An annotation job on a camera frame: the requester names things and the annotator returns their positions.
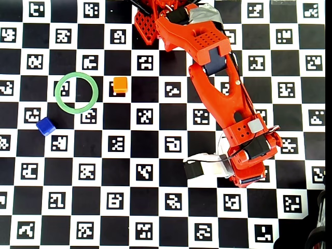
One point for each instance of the black flexible camera stand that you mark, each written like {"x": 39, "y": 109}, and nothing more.
{"x": 315, "y": 238}

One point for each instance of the grey duct tape wrap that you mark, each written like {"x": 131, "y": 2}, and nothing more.
{"x": 205, "y": 14}

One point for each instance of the red robot base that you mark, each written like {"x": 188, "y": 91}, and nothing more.
{"x": 146, "y": 26}

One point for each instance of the small grey square block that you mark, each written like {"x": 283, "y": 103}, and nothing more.
{"x": 255, "y": 126}

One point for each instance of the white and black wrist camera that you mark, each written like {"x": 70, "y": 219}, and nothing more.
{"x": 215, "y": 168}

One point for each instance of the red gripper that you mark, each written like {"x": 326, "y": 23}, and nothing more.
{"x": 250, "y": 179}

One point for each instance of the checkerboard marker mat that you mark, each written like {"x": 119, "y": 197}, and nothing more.
{"x": 129, "y": 181}

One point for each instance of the red robot arm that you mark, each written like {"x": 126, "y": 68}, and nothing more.
{"x": 220, "y": 98}

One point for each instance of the clear tape strip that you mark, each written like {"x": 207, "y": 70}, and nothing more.
{"x": 282, "y": 2}

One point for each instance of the orange cube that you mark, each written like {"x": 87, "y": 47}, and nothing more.
{"x": 120, "y": 84}

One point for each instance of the blue cube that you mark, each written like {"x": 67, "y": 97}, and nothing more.
{"x": 46, "y": 126}

